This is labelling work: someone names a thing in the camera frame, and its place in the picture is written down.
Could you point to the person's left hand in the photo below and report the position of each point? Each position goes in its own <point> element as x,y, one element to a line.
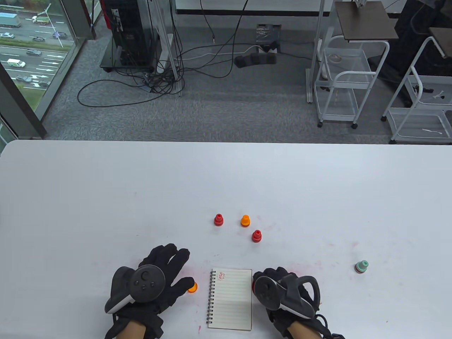
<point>166,257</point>

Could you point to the person's right hand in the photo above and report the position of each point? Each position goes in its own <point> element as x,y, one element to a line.
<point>273,272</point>

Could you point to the red reward stamp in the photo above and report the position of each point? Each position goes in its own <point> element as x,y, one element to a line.
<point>256,236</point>
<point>218,220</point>

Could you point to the orange stamp cap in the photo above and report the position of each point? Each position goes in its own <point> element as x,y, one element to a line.
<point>193,287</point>

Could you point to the white spiral lined notebook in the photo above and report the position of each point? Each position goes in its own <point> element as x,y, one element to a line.
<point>231,300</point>

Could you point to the orange reward stamp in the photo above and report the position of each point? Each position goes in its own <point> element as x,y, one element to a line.
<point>245,221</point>

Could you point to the green reward stamp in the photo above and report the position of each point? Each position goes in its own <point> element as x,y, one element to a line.
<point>361,266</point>

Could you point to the person's right forearm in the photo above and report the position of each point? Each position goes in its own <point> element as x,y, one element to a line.
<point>300,333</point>

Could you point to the person's left forearm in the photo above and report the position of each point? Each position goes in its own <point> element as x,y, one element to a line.
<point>130,332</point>

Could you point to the dark grey right hand controller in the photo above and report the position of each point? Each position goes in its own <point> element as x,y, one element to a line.
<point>268,291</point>

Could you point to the dark grey hand controller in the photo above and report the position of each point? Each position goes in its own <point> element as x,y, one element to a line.
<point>146,284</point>
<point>268,291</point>

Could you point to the dark grey left hand controller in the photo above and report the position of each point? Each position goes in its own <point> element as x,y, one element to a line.
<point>146,284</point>

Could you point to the aluminium profile leg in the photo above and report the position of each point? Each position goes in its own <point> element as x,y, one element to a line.
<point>178,84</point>

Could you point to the small white dish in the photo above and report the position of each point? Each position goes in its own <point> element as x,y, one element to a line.
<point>334,58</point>

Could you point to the black computer tower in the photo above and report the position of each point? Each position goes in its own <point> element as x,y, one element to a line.
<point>129,35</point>

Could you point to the black wrapped box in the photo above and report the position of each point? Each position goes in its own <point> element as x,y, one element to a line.
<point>268,37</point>

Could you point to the tall aluminium pole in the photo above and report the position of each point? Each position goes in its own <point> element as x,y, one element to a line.
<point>319,21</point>

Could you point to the brown top side table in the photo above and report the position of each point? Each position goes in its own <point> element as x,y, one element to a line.
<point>365,21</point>
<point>443,40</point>

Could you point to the long white table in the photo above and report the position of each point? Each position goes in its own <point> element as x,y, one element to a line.
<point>282,4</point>

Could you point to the glass window dark frame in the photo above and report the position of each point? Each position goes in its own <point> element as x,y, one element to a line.
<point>31,42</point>

